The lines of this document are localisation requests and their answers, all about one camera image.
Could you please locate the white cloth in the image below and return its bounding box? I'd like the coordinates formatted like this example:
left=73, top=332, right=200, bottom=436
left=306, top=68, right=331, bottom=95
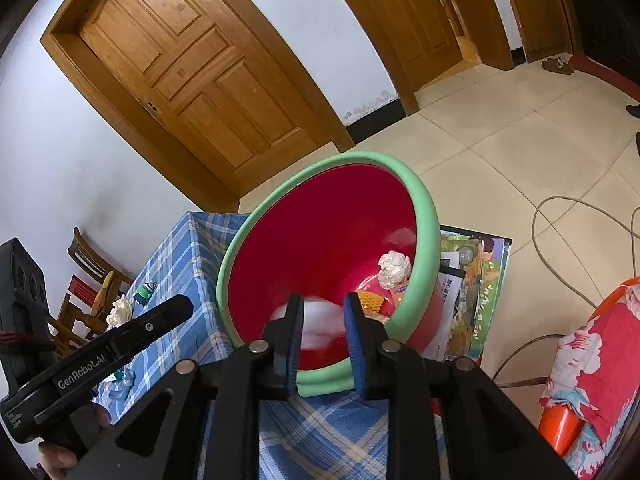
left=270, top=296, right=351, bottom=352

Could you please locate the beige cable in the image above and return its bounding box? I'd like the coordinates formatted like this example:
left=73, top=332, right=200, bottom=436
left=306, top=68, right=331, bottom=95
left=492, top=195, right=640, bottom=386

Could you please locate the dark wooden door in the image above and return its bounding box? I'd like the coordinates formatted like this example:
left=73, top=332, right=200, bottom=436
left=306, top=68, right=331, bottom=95
left=562, top=0, right=640, bottom=68

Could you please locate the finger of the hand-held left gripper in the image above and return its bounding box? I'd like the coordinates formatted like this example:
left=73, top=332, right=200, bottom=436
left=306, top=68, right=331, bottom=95
left=107, top=294, right=194, bottom=356

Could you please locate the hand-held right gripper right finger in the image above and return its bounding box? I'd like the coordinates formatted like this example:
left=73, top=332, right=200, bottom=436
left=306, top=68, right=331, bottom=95
left=342, top=292, right=576, bottom=480

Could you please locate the yellow foam net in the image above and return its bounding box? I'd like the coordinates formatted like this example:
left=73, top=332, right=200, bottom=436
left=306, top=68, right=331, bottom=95
left=359, top=291, right=387, bottom=315

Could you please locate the open wooden door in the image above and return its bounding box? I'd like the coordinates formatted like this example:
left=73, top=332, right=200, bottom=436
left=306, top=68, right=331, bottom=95
left=345, top=0, right=466, bottom=93

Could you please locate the small white paper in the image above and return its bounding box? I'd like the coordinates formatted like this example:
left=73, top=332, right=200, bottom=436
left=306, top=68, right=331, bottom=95
left=106, top=295, right=134, bottom=327

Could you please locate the red basin with green rim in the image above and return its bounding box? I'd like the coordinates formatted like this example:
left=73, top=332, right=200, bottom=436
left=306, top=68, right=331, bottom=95
left=216, top=151, right=442, bottom=398

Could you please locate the closed wooden door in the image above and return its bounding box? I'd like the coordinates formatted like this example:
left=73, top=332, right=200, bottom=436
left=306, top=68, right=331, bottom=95
left=40, top=0, right=356, bottom=213

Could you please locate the blue plaid tablecloth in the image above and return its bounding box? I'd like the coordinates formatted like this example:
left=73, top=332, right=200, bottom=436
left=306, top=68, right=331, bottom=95
left=92, top=211, right=446, bottom=480

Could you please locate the colourful picture book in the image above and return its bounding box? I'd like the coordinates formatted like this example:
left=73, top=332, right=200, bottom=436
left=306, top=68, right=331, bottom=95
left=440, top=227, right=513, bottom=363

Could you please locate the yellow seat cushion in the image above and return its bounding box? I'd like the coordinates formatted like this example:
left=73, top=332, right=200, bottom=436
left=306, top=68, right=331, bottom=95
left=92, top=270, right=123, bottom=311

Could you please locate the red board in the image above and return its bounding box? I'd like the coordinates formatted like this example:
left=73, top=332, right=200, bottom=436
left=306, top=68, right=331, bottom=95
left=67, top=275, right=101, bottom=306

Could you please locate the wooden wall panel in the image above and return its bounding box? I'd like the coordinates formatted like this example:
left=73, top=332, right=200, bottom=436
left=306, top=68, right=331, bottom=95
left=492, top=0, right=576, bottom=63

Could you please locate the red doormat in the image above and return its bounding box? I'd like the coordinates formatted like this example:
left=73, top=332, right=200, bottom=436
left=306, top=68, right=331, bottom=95
left=570, top=52, right=640, bottom=103

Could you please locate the red floral cloth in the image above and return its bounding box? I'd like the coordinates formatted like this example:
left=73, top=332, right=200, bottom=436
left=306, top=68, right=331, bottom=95
left=540, top=280, right=640, bottom=480

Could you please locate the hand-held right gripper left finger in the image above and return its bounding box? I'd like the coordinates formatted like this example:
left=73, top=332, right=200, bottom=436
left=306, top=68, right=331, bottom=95
left=75, top=292, right=306, bottom=480

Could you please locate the wooden door frame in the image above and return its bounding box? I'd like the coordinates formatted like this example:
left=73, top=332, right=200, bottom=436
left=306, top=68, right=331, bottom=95
left=317, top=0, right=516, bottom=117

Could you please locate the person's left hand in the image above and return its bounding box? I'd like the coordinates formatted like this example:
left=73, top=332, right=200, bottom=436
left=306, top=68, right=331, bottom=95
left=37, top=402, right=113, bottom=480

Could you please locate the pair of brown shoes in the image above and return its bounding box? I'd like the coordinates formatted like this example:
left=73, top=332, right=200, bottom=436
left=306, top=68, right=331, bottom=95
left=542, top=56, right=576, bottom=76

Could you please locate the wooden chair with cushion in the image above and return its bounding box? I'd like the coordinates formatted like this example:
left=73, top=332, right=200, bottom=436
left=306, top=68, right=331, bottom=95
left=67, top=227, right=136, bottom=291

